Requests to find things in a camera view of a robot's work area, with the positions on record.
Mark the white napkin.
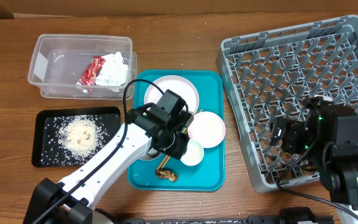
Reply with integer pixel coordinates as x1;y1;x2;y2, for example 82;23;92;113
93;52;129;93

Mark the grey bowl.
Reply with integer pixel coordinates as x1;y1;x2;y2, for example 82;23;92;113
139;151;162;161

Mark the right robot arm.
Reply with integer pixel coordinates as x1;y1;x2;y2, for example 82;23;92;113
269;103;358;223

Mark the wooden chopstick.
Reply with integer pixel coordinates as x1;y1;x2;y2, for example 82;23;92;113
157;128;204;170
157;155;170;170

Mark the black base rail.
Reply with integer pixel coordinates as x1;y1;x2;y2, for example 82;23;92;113
117;207;335;224

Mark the small pink plate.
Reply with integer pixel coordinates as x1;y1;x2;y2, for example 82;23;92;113
188;111;226;148

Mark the grey dishwasher rack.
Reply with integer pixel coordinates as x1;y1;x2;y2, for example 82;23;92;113
216;15;358;193

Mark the wooden chopstick right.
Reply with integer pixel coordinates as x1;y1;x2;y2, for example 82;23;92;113
157;128;204;170

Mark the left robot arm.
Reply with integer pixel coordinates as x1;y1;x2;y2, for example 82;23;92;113
24;103;193;223

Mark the brown food scrap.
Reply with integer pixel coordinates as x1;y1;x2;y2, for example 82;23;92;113
155;169;178;182

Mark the wooden chopstick left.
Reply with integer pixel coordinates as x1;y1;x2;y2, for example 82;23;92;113
157;155;170;170

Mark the clear plastic bin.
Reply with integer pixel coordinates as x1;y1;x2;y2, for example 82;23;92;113
27;34;137;100

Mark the red snack wrapper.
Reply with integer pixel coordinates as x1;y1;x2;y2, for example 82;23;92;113
76;56;106;86

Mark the large pink plate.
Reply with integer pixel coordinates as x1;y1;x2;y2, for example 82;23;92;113
144;75;200;113

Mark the teal serving tray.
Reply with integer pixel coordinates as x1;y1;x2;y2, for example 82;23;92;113
127;70;225;191

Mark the small white cup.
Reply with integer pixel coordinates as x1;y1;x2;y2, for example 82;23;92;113
180;139;204;166

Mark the black plastic tray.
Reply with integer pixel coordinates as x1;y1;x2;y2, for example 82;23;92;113
31;106;121;167

